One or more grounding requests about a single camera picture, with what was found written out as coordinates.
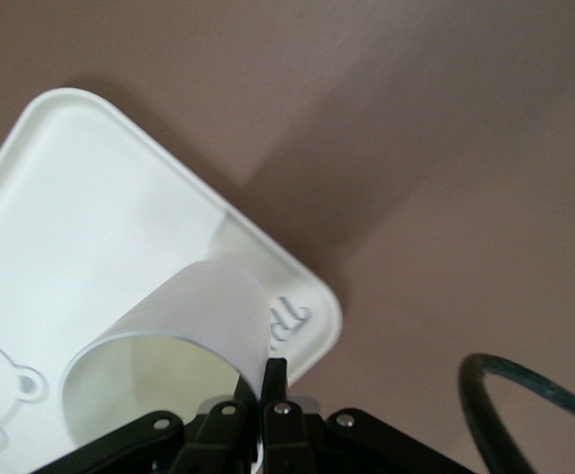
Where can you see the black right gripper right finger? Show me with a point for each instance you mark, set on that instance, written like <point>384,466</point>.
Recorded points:
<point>307,434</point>

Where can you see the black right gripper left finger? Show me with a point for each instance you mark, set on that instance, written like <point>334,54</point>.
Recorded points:
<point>208,434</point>

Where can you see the white paper cup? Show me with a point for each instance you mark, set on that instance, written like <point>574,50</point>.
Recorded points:
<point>208,306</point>

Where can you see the cream bear print tray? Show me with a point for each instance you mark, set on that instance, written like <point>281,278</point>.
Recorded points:
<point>95,207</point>

